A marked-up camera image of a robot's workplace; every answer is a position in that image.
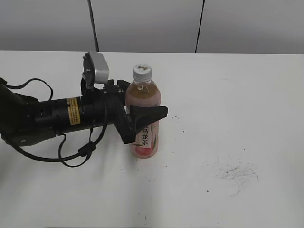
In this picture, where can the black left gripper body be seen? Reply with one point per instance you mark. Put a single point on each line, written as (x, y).
(117, 114)

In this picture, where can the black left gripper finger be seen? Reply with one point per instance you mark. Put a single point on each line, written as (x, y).
(122, 86)
(142, 117)

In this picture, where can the peach oolong tea bottle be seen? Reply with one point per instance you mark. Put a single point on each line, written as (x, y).
(144, 95)

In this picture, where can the white bottle cap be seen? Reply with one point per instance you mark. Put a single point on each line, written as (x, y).
(142, 73)

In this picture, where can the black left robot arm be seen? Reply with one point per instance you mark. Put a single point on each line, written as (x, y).
(28, 121)

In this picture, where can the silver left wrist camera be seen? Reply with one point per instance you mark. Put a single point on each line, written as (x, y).
(96, 69)

